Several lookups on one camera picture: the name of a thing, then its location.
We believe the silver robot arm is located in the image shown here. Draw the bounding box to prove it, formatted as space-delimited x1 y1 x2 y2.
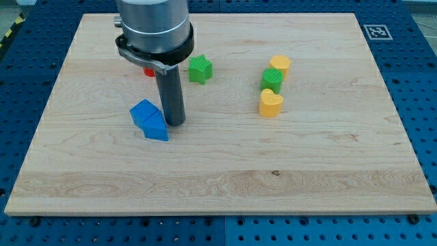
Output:
115 0 191 53

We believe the green star block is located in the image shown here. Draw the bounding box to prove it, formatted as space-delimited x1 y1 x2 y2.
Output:
188 55 212 85

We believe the yellow heart block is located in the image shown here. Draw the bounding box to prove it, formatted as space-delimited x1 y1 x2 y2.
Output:
259 88 283 118

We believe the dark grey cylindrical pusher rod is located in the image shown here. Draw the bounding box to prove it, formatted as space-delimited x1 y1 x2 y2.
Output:
155 65 186 126

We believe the blue triangular prism block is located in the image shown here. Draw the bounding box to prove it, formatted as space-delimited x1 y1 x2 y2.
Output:
141 110 169 141

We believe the green cylinder block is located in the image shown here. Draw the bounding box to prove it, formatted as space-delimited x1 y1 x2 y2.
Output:
260 68 283 94

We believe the red block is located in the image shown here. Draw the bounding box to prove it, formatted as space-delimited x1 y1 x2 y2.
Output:
143 68 155 77

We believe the yellow hexagon block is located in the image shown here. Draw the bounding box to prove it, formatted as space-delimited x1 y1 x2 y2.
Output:
269 55 292 79

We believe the light wooden board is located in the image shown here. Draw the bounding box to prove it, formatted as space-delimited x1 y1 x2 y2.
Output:
5 13 436 216

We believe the white fiducial marker tag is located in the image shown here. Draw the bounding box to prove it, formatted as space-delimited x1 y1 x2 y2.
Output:
363 24 393 40

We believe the black and yellow hazard tape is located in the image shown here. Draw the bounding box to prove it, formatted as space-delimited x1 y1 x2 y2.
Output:
1 12 25 49

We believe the black clamp ring with lever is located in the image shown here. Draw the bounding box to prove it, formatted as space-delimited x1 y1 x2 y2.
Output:
115 23 195 77

